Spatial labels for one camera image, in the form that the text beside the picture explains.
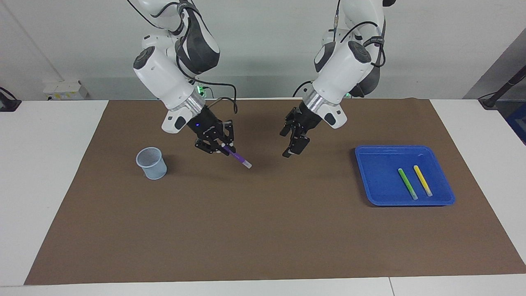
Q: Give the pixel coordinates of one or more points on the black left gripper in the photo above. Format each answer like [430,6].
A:
[306,119]

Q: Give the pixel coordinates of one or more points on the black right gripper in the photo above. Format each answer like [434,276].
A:
[207,127]

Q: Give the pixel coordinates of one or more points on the purple marker pen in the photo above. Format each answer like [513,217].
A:
[242,160]

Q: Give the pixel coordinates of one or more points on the green marker pen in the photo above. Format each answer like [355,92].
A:
[407,183]

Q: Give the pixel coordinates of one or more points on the yellow marker pen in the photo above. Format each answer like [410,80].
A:
[423,181]

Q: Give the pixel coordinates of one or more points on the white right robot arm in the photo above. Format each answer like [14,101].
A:
[164,78]

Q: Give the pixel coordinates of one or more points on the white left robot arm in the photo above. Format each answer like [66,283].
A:
[341,70]

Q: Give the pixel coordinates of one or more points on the translucent plastic cup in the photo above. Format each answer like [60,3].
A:
[152,166]

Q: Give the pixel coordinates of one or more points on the brown table mat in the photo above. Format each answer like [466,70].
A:
[263,226]

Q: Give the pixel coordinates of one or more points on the blue plastic tray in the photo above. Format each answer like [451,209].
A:
[382,181]

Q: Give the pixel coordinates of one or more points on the black stand base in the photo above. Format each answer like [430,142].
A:
[8,105]

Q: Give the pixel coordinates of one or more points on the black slanted stand pole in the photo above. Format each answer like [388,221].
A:
[503,88]

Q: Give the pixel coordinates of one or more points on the blue box edge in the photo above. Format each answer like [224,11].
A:
[518,123]

